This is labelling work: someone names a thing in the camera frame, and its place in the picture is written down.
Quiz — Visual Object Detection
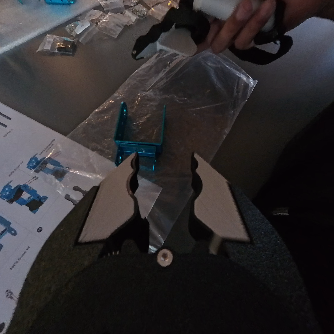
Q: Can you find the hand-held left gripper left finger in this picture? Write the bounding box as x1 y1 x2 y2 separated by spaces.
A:
77 152 149 244

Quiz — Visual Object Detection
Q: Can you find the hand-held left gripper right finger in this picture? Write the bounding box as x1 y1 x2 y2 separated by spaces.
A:
188 152 255 255

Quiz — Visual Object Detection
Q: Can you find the blue metal bracket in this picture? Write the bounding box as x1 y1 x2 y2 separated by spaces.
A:
113 101 167 172

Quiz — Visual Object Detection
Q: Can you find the person's right hand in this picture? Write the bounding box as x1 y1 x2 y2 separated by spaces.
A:
207 0 334 54

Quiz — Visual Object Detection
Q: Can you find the clear plastic bag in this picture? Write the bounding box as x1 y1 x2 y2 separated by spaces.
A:
59 50 258 255

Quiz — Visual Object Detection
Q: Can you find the assembly instruction sheet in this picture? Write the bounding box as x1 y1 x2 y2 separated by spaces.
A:
0 102 162 327

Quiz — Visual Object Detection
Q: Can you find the pile of small parts bags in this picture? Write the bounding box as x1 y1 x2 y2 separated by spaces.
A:
36 0 173 57

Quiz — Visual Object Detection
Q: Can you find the grey foam board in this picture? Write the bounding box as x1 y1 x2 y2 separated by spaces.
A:
0 0 103 54

